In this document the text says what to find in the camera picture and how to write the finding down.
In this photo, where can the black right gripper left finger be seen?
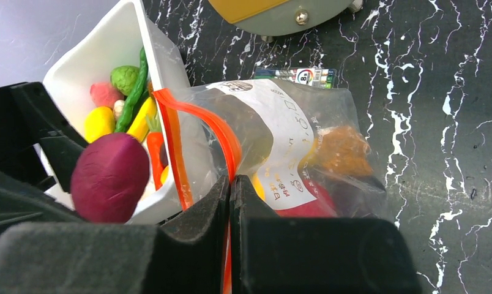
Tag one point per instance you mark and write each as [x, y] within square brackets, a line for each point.
[183, 255]

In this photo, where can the round pastel drawer cabinet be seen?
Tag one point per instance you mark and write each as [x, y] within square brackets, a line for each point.
[278, 17]

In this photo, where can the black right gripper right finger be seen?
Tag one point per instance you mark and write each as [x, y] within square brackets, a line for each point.
[272, 254]

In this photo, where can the white plastic food bin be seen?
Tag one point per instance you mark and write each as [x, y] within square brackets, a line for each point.
[115, 41]

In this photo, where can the yellow lemon toy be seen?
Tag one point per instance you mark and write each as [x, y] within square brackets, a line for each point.
[99, 122]

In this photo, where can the clear orange-zip bag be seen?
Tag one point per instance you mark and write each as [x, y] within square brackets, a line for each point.
[262, 126]

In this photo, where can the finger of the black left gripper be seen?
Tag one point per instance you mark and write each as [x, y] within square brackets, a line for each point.
[29, 117]
[22, 202]

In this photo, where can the yellow banana toy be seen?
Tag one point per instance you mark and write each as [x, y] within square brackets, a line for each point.
[258, 187]
[139, 128]

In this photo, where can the yellow bell pepper toy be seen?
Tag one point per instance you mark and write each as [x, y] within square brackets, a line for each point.
[164, 174]

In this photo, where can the pink peach toy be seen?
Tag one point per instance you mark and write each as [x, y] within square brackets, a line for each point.
[104, 94]

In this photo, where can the red fruit toy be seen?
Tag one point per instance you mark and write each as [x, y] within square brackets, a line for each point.
[322, 206]

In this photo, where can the orange carrot toy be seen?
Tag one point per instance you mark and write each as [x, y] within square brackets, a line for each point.
[155, 145]

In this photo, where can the white garlic bulb toy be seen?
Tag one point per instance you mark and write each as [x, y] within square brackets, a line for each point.
[118, 107]

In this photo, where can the orange ginger root toy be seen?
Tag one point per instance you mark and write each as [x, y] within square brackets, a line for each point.
[341, 150]

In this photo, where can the purple sweet potato toy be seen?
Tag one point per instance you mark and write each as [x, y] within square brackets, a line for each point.
[109, 179]

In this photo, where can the pack of coloured markers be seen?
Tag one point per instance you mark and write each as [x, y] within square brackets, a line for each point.
[312, 76]

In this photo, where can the green custard apple toy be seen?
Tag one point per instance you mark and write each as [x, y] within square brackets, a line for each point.
[123, 78]

